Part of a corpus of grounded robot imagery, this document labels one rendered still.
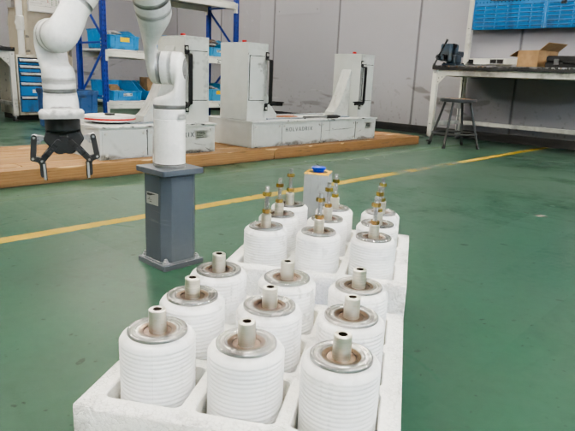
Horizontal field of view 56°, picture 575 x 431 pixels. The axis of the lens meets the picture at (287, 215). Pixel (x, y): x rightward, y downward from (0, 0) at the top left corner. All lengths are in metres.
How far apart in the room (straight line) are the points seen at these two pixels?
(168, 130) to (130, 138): 1.68
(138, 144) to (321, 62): 4.73
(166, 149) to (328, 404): 1.11
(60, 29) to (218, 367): 0.84
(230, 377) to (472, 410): 0.56
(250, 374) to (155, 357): 0.12
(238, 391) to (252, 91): 3.35
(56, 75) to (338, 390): 0.93
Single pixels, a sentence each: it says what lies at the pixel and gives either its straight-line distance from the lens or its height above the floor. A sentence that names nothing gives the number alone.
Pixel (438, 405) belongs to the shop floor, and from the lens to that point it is 1.09.
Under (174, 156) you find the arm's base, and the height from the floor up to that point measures 0.33.
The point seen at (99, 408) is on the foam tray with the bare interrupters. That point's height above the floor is 0.18.
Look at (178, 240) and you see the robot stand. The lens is 1.66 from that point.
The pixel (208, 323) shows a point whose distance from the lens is 0.80.
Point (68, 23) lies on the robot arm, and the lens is 1.29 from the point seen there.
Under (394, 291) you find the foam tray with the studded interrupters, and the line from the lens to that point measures 1.12.
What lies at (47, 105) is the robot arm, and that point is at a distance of 1.31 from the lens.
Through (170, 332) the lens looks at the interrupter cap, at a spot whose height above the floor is 0.25.
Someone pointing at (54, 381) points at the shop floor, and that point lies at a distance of 1.15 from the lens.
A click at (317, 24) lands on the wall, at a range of 7.79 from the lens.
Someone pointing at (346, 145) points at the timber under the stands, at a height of 0.05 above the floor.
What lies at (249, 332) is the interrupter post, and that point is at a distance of 0.67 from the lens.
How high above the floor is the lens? 0.57
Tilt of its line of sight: 14 degrees down
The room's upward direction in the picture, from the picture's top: 3 degrees clockwise
